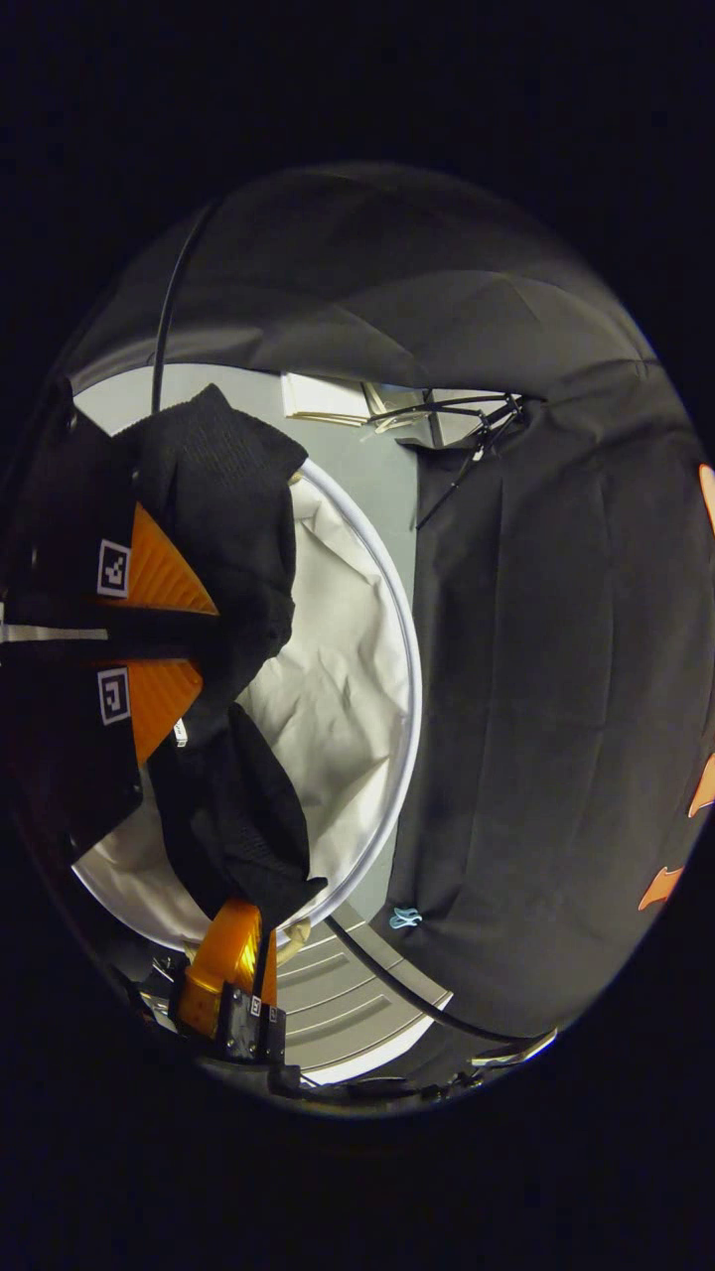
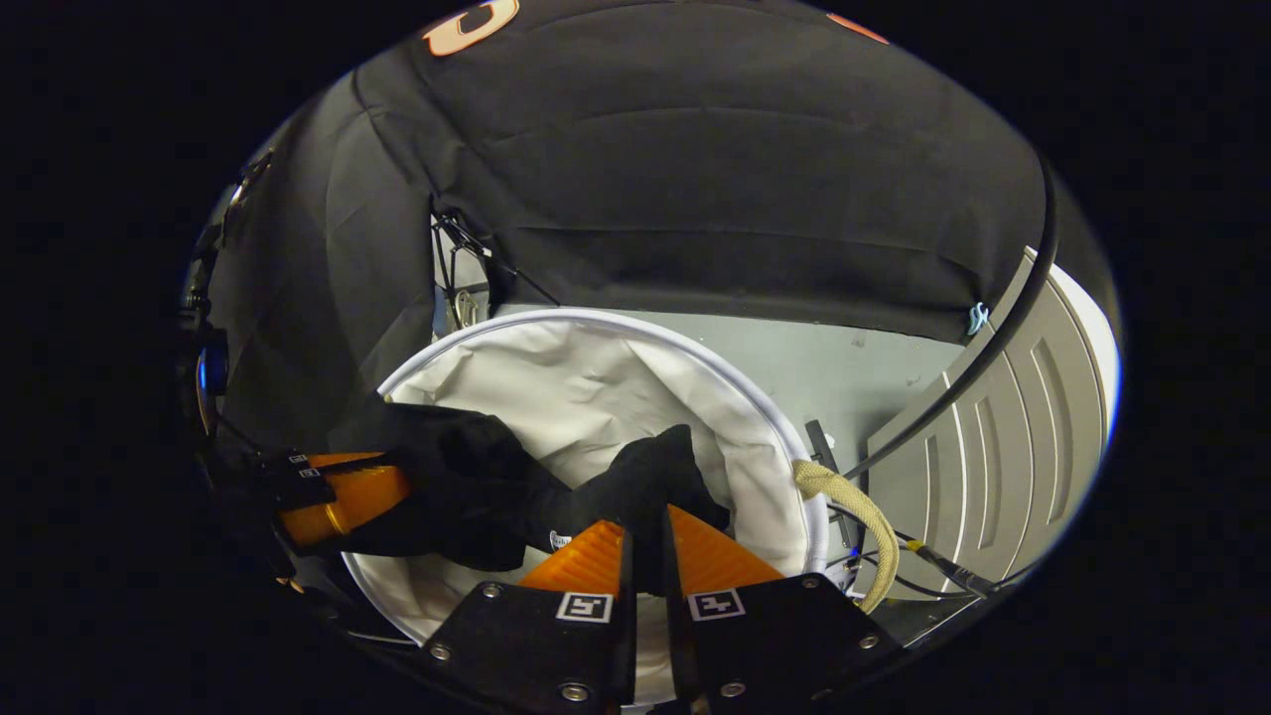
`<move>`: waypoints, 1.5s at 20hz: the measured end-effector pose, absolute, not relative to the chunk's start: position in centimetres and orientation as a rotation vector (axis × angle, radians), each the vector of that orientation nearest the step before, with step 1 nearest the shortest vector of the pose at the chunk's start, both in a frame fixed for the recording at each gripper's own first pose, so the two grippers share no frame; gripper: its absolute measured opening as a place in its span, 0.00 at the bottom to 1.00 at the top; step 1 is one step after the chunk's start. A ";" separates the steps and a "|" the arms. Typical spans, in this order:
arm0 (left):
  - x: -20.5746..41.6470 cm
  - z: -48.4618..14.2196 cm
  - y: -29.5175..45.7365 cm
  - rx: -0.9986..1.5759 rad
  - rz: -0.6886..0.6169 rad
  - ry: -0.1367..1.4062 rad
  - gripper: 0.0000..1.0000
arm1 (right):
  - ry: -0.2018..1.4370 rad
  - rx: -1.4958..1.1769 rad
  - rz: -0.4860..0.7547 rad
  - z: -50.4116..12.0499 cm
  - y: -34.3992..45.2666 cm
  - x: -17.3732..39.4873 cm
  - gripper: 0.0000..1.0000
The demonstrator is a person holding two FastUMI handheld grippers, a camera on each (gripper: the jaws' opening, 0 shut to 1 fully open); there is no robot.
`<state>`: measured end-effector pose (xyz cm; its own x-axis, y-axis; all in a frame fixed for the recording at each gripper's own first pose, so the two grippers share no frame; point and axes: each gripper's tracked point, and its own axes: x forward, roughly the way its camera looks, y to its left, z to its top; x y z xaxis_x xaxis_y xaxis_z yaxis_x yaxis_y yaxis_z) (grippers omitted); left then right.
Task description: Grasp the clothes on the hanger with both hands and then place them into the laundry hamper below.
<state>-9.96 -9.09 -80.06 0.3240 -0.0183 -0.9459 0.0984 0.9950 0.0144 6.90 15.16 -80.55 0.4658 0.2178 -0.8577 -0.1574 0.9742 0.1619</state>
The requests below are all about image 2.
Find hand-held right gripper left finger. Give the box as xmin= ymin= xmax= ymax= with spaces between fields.
xmin=421 ymin=518 xmax=637 ymax=714

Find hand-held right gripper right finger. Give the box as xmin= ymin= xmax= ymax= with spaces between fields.
xmin=662 ymin=503 xmax=906 ymax=713

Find black knit garment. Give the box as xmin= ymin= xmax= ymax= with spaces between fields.
xmin=326 ymin=395 xmax=733 ymax=599

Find white laundry hamper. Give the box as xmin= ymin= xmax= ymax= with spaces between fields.
xmin=342 ymin=307 xmax=901 ymax=708

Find black clothes rack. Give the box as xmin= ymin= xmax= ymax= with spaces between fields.
xmin=802 ymin=157 xmax=1060 ymax=549

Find black stand legs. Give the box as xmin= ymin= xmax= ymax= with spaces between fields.
xmin=431 ymin=212 xmax=562 ymax=331

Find white panelled door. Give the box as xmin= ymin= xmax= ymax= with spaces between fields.
xmin=862 ymin=246 xmax=1111 ymax=601

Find black backdrop cloth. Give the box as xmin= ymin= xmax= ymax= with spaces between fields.
xmin=202 ymin=0 xmax=1125 ymax=470

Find black cable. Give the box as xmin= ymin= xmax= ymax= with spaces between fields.
xmin=826 ymin=500 xmax=998 ymax=601

